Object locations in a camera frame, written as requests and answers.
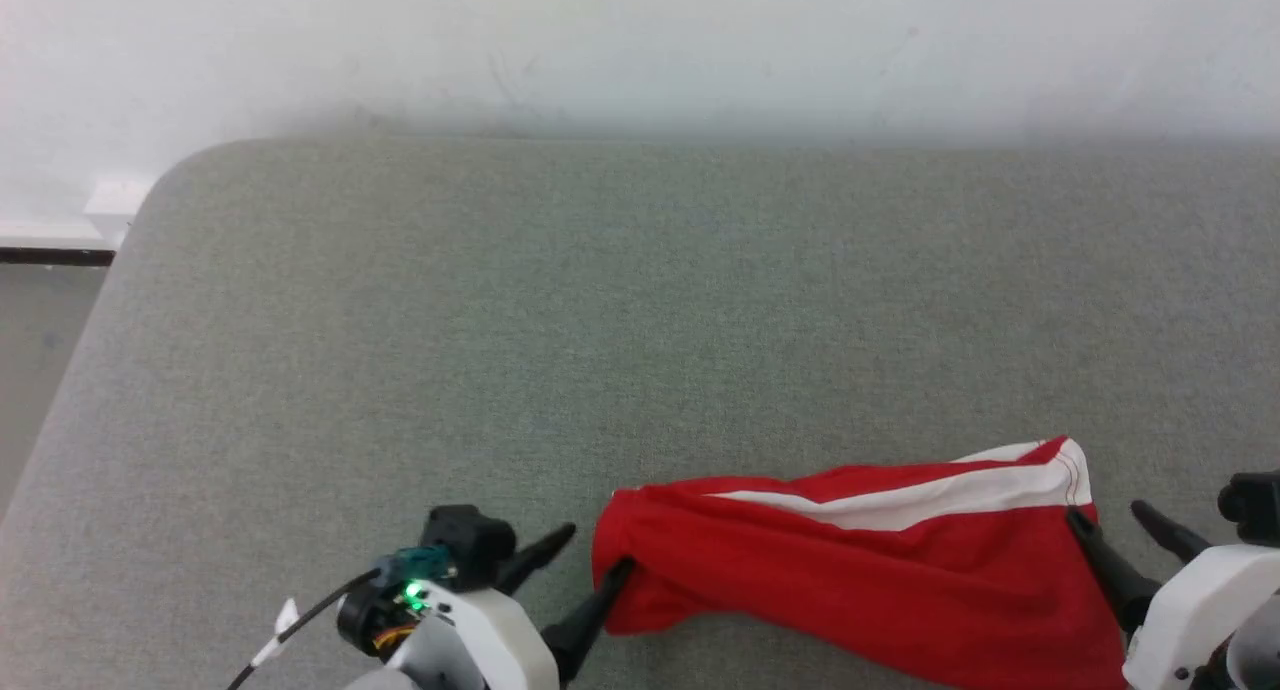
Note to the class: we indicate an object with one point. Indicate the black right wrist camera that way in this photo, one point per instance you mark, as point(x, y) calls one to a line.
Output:
point(1255, 505)

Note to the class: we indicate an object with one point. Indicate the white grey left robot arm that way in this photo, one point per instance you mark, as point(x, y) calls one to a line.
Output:
point(385, 682)

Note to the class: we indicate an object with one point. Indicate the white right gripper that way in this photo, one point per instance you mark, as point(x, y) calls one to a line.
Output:
point(1190, 620)

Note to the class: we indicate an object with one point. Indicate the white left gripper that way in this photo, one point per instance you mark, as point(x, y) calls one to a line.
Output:
point(480, 640)

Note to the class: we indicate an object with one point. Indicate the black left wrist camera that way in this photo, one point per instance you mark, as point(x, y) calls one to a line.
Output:
point(470, 545)

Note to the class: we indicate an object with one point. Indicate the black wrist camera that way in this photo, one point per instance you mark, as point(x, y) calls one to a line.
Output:
point(1255, 505)
point(470, 545)

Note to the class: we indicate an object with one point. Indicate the grey-green fabric sofa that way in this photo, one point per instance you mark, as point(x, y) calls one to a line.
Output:
point(600, 350)

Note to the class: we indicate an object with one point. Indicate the red garment with white stripes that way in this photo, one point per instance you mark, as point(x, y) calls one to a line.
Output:
point(860, 580)

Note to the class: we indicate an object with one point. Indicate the black round left wrist module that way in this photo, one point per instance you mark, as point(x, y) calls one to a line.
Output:
point(372, 620)

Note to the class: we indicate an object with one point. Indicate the dark baseboard strip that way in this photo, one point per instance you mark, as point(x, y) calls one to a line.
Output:
point(55, 257)

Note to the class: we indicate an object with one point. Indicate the white wall box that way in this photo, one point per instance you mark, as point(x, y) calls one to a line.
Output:
point(118, 198)

